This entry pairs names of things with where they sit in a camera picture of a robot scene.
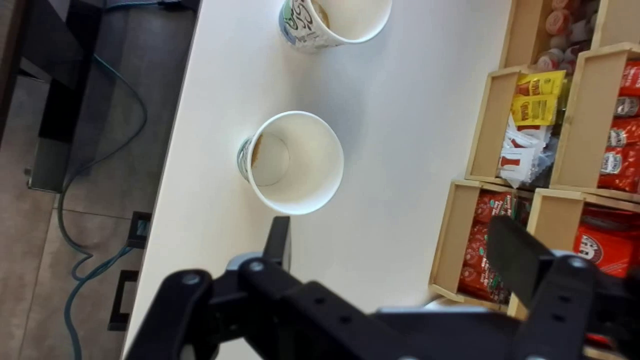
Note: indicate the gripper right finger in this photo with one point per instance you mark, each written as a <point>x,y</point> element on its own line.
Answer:
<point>560,300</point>

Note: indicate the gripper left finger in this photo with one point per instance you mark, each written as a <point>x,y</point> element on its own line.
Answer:
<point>260,295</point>

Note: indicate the printed paper cup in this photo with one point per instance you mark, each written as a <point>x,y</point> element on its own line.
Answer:
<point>305,30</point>
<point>305,170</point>

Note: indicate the heap of red-white packets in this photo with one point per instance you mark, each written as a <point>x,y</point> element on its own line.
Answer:
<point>600,245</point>

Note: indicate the heap of red-green packets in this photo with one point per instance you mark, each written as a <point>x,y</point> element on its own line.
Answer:
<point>480,250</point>

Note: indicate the floor socket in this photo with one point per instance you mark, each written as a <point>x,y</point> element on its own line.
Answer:
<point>139,229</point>

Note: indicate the black floor plate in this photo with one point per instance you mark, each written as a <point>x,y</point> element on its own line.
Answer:
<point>122,300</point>

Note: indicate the heap of white packets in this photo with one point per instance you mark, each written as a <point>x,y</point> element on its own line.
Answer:
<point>522,155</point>

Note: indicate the heap of red ketchup packets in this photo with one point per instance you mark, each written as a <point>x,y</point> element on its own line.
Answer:
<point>622,150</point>

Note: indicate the wooden condiment organizer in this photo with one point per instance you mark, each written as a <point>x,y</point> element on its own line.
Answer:
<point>585,120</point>

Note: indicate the heap of yellow packets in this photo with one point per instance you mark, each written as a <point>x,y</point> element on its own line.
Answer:
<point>537,100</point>

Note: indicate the heap of creamer cups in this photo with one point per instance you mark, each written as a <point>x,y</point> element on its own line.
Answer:
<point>562,30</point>

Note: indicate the dark cabinet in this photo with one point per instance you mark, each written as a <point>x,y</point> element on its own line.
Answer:
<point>55,75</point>

